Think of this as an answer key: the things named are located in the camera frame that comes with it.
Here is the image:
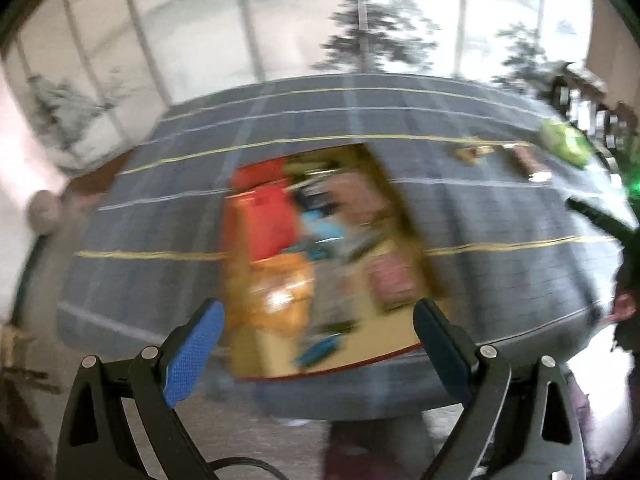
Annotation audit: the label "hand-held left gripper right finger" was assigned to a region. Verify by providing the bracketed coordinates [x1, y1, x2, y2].
[412, 298, 586, 480]

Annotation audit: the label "black cable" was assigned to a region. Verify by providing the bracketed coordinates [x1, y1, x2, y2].
[207, 456, 291, 480]

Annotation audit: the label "brown snack bar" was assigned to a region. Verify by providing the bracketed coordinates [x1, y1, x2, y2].
[505, 144, 553, 183]

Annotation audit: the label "dark shelf with bottles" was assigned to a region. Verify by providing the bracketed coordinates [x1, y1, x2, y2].
[547, 62, 640, 161]

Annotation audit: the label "dark red cloth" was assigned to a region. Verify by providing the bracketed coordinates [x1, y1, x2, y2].
[324, 417, 433, 480]

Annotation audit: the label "pink snack packet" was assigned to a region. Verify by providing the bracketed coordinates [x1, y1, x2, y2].
[367, 255, 418, 307]

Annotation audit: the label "large clear packet orange sticks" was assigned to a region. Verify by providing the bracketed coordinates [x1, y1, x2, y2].
[325, 172, 396, 226]

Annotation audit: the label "light blue snack packet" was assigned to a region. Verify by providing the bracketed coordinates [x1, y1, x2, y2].
[300, 210, 346, 246]

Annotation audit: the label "red and gold box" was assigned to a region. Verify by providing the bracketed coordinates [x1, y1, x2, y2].
[220, 142, 451, 380]

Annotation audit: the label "dark blue snack packet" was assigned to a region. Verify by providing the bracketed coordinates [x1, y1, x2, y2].
[297, 335, 343, 368]

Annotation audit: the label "orange snack packet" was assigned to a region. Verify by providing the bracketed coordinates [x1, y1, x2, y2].
[240, 252, 318, 333]

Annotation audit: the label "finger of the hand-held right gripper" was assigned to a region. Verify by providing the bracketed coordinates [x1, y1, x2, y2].
[565, 197, 636, 245]

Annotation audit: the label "yellow snack packet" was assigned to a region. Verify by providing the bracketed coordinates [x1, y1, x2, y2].
[452, 144, 496, 163]

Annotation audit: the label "red snack packet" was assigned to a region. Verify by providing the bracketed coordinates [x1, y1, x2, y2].
[232, 160, 301, 263]

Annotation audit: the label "green tissue packet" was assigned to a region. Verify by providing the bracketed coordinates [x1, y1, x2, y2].
[539, 119, 593, 170]

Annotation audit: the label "round brown knob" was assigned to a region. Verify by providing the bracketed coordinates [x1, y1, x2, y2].
[27, 190, 63, 233]

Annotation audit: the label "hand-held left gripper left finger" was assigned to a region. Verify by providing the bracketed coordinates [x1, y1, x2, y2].
[55, 297, 226, 480]

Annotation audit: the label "grey checked tablecloth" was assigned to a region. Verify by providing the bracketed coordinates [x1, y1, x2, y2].
[55, 74, 626, 421]

